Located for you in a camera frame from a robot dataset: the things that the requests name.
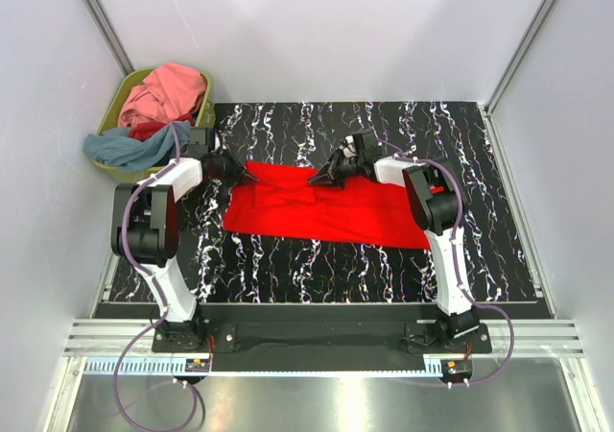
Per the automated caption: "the dark red t shirt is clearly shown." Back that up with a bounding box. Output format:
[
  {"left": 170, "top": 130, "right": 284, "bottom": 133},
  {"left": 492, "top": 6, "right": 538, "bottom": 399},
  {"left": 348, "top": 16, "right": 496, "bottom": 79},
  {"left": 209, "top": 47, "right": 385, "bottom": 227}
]
[{"left": 129, "top": 113, "right": 195, "bottom": 142}]

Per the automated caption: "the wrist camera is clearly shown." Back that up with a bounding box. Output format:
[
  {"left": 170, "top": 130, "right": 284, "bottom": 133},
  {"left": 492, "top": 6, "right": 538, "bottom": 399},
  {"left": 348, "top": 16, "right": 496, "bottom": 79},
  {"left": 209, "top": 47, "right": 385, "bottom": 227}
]
[
  {"left": 181, "top": 127, "right": 223, "bottom": 159},
  {"left": 341, "top": 130, "right": 384, "bottom": 163}
]

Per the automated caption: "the white slotted cable duct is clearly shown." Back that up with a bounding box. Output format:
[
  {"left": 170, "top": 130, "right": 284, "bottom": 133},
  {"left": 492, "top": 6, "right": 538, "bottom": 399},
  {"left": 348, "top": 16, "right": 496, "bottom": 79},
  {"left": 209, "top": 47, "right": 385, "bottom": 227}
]
[{"left": 85, "top": 356, "right": 442, "bottom": 377}]

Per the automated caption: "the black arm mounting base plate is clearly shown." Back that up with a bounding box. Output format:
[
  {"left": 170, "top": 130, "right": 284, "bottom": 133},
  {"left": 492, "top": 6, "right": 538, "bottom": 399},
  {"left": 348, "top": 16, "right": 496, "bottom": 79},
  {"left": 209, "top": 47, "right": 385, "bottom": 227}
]
[{"left": 154, "top": 303, "right": 492, "bottom": 354}]

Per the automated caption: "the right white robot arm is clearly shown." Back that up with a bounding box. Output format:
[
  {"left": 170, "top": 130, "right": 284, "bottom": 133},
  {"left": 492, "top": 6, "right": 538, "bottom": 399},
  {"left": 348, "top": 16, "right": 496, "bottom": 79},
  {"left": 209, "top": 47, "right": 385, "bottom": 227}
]
[{"left": 307, "top": 149, "right": 480, "bottom": 352}]

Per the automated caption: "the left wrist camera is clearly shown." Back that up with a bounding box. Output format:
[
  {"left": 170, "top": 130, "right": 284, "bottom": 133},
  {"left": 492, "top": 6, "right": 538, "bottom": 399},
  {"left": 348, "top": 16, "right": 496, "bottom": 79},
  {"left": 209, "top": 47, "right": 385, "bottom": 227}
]
[{"left": 181, "top": 127, "right": 223, "bottom": 159}]

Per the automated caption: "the olive green laundry basket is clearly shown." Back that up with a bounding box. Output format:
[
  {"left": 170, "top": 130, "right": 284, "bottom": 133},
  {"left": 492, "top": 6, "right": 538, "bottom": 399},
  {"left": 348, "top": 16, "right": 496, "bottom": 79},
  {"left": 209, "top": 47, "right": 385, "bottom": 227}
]
[{"left": 88, "top": 68, "right": 215, "bottom": 182}]

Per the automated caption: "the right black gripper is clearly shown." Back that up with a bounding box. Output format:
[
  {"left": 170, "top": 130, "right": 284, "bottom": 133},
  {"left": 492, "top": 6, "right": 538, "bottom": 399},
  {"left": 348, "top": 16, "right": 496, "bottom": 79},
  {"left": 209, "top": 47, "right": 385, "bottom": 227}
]
[{"left": 307, "top": 149, "right": 364, "bottom": 191}]

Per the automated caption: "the right aluminium frame post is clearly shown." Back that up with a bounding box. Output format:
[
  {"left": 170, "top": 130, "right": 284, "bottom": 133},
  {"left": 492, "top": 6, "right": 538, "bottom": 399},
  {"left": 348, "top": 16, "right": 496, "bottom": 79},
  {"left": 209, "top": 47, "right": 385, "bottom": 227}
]
[{"left": 484, "top": 0, "right": 560, "bottom": 116}]

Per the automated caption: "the grey blue t shirt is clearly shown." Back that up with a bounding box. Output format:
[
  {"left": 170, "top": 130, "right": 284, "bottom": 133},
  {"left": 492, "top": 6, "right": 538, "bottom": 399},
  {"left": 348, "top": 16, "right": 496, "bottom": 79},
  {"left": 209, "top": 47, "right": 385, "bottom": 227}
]
[{"left": 83, "top": 121, "right": 193, "bottom": 173}]

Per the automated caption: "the aluminium frame post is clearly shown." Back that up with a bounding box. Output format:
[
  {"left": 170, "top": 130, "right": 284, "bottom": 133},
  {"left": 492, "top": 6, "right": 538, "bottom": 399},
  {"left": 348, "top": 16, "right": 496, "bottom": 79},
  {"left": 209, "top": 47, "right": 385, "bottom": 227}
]
[
  {"left": 484, "top": 0, "right": 560, "bottom": 116},
  {"left": 83, "top": 0, "right": 134, "bottom": 76}
]

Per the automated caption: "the bright red t shirt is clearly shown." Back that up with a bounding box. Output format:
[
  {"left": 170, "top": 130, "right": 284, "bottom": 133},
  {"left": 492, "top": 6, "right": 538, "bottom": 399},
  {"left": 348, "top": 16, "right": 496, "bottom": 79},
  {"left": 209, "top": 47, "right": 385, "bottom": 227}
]
[{"left": 223, "top": 161, "right": 430, "bottom": 250}]

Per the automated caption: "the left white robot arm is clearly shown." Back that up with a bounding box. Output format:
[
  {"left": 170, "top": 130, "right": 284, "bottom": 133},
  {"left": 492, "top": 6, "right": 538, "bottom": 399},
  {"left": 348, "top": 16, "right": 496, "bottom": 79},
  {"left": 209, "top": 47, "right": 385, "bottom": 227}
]
[{"left": 110, "top": 150, "right": 258, "bottom": 351}]

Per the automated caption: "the left aluminium frame post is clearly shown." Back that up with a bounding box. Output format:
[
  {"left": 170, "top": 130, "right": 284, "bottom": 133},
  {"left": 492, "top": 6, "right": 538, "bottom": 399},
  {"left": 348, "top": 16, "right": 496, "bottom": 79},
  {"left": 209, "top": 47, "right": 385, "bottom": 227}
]
[{"left": 83, "top": 0, "right": 134, "bottom": 76}]

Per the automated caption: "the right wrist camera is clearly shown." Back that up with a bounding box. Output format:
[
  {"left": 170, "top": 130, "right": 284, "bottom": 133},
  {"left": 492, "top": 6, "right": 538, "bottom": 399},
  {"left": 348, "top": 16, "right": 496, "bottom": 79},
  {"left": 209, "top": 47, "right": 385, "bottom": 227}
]
[{"left": 341, "top": 130, "right": 384, "bottom": 163}]

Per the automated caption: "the pink t shirt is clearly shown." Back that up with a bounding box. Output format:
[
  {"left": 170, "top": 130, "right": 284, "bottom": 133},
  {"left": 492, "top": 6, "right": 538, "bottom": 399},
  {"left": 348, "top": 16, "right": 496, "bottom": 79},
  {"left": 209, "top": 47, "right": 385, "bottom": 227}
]
[{"left": 117, "top": 62, "right": 208, "bottom": 128}]

